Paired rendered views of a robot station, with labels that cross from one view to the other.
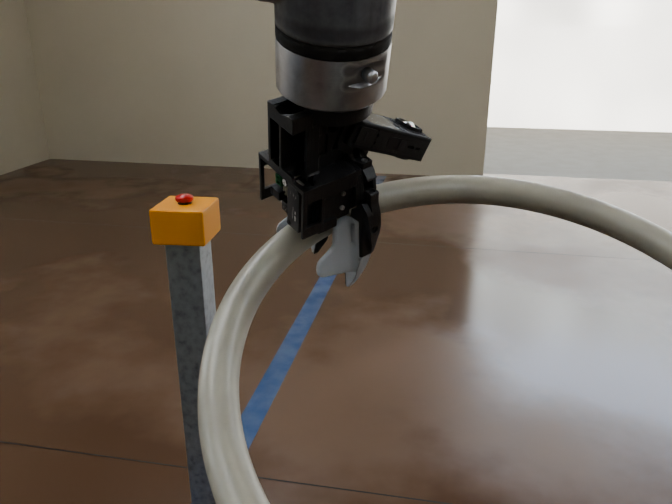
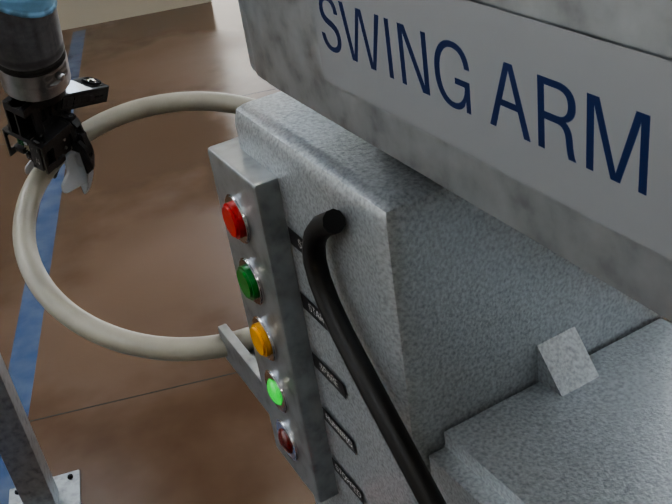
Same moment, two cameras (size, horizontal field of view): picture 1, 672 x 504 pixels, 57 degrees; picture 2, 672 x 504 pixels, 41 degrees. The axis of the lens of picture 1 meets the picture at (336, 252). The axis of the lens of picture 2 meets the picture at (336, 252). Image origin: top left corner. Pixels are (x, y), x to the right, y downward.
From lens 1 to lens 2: 78 cm
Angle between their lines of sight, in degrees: 19
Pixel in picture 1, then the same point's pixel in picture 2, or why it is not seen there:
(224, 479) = (55, 305)
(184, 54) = not seen: outside the picture
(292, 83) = (16, 91)
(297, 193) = (37, 149)
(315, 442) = (101, 363)
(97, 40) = not seen: outside the picture
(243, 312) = (29, 227)
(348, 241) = (76, 166)
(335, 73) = (40, 81)
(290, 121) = (21, 111)
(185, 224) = not seen: outside the picture
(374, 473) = (172, 369)
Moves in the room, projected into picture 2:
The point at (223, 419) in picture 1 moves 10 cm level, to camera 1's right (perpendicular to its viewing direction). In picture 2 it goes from (43, 281) to (119, 257)
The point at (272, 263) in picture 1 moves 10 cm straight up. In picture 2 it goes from (34, 194) to (11, 128)
